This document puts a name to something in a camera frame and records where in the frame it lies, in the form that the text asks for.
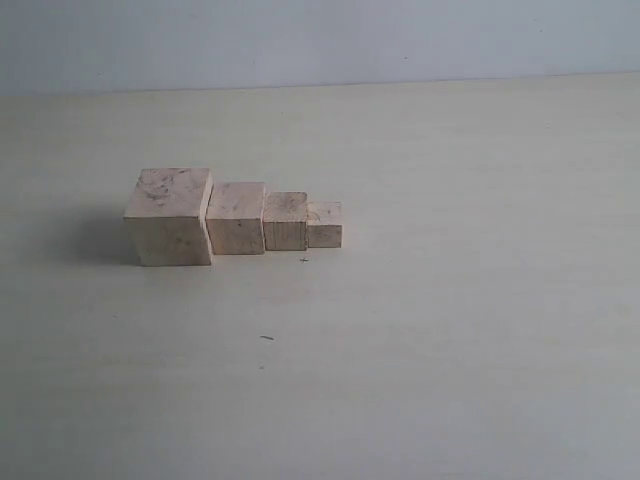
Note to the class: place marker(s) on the smallest wooden cube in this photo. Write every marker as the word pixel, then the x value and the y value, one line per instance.
pixel 324 225

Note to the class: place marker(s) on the third largest wooden cube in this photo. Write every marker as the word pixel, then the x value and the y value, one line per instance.
pixel 285 221

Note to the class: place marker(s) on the second largest wooden cube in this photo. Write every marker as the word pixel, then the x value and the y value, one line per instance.
pixel 234 218

